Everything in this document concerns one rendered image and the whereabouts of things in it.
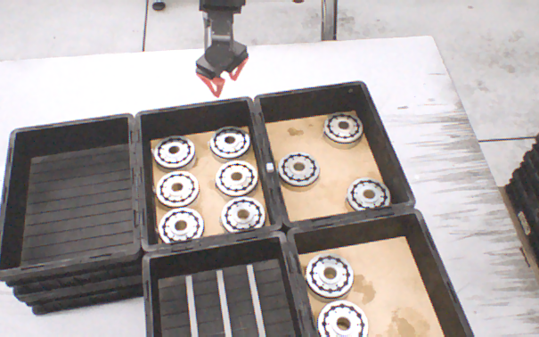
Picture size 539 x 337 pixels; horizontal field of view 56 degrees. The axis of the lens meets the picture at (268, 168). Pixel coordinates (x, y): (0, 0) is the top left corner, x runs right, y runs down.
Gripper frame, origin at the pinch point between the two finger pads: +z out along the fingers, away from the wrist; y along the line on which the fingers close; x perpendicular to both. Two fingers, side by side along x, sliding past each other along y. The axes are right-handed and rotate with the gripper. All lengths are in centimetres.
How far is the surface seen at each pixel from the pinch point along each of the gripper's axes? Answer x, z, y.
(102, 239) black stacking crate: 9.2, 23.4, -37.6
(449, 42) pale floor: -10, 107, 179
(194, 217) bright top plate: -6.2, 20.5, -22.4
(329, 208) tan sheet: -29.8, 23.7, -0.9
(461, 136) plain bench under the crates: -47, 37, 51
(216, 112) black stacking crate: 7.2, 16.4, 3.6
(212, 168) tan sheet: 0.6, 23.3, -7.4
